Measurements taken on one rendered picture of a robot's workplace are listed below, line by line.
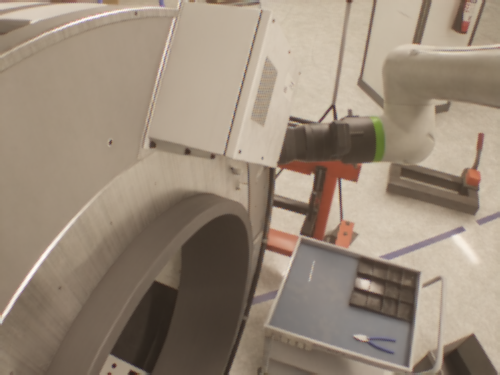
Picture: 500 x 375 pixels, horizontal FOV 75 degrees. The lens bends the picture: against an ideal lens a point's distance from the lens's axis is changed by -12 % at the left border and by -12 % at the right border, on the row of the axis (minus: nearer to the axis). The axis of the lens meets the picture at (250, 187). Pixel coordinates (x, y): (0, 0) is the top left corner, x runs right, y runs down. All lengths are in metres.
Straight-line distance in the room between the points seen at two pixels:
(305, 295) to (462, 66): 1.10
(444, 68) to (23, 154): 0.58
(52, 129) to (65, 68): 0.05
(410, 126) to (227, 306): 0.73
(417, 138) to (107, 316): 0.59
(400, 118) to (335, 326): 0.92
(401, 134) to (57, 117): 0.58
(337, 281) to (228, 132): 1.18
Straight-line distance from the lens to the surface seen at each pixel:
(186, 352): 1.22
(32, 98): 0.33
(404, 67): 0.70
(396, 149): 0.72
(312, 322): 1.43
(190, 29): 0.48
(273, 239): 2.12
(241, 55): 0.44
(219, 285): 1.11
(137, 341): 1.42
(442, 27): 3.51
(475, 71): 0.59
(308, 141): 0.68
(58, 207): 0.38
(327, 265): 1.57
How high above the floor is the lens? 1.95
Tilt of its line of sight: 45 degrees down
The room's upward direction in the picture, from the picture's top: straight up
